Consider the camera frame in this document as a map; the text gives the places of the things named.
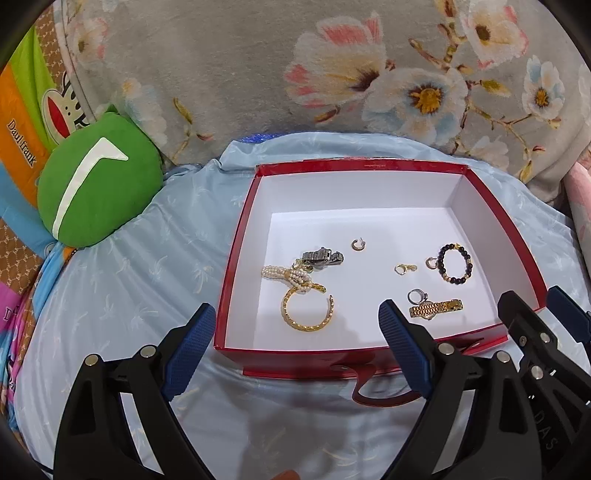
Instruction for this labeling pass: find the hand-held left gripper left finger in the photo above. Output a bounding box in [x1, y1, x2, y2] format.
[54, 302, 218, 480]

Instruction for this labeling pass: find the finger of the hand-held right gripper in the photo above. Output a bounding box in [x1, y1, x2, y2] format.
[498, 290, 591, 467]
[546, 285, 591, 346]

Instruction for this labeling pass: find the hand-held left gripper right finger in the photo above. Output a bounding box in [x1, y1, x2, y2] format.
[378, 299, 539, 480]

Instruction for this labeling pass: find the gold wristwatch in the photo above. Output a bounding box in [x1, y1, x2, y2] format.
[409, 299, 463, 319]

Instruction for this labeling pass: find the black bead bracelet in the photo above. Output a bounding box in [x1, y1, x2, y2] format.
[436, 243, 474, 284]

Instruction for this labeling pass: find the gold bangle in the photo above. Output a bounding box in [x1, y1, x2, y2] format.
[281, 286, 335, 332]

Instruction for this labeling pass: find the silver wristwatch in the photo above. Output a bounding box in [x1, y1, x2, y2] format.
[301, 247, 345, 269]

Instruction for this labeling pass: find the pearl bracelet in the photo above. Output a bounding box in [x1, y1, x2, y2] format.
[262, 261, 328, 294]

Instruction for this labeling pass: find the red box with strap handle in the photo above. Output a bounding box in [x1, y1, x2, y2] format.
[213, 158, 550, 409]

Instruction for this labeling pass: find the light blue palm-print sheet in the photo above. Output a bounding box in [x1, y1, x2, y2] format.
[14, 134, 578, 480]

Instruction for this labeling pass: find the pink printed pillow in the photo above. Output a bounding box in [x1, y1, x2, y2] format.
[566, 152, 591, 259]

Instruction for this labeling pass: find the green round pillow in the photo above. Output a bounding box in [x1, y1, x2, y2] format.
[37, 104, 164, 250]

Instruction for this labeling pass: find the colourful cartoon printed blanket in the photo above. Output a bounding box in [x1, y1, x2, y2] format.
[0, 9, 116, 416]

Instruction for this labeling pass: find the grey floral blanket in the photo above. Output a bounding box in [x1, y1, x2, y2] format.
[60, 0, 591, 204]

